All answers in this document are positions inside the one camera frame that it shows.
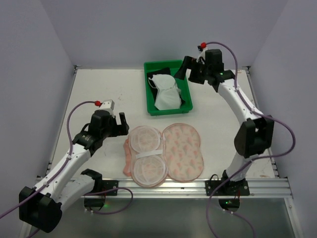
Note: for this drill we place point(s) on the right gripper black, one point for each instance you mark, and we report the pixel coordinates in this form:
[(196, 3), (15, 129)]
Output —
[(193, 70)]

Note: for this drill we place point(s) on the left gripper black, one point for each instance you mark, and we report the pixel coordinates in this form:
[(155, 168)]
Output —
[(118, 128)]

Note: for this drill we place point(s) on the white bra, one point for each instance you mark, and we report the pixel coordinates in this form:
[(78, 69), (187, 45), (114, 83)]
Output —
[(168, 95)]

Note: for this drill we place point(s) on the black bra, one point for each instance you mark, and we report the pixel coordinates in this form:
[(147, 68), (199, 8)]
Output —
[(165, 70)]

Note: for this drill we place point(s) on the floral mesh laundry bag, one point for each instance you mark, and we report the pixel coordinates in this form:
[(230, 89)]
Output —
[(151, 155)]

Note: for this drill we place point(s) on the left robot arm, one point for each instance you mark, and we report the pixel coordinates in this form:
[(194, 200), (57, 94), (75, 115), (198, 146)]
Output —
[(42, 206)]

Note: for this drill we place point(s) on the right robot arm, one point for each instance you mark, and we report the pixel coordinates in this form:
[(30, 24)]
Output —
[(255, 133)]

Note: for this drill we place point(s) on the green plastic tray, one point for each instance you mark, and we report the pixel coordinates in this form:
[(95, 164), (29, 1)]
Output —
[(174, 65)]

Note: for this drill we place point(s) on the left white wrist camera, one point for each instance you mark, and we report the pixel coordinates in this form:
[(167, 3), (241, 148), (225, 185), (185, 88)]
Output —
[(105, 105)]

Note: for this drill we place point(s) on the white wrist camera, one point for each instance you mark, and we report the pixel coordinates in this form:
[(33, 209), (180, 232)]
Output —
[(202, 49), (105, 105)]

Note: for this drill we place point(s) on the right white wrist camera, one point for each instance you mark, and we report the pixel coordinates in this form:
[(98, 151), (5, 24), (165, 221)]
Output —
[(202, 49)]

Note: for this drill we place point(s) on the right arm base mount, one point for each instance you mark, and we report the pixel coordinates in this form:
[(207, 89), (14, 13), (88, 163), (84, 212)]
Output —
[(233, 190)]

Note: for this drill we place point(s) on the aluminium mounting rail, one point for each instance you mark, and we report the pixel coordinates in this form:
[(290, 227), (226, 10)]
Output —
[(258, 188)]

